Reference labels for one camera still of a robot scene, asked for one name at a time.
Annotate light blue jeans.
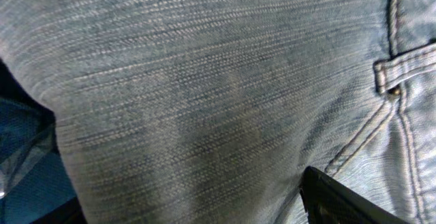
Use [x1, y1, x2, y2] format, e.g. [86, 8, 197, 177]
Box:
[1, 0, 435, 223]

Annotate teal garment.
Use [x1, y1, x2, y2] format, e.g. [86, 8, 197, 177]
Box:
[1, 98, 76, 223]

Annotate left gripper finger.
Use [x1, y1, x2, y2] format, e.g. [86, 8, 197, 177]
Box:
[300, 166, 407, 224]

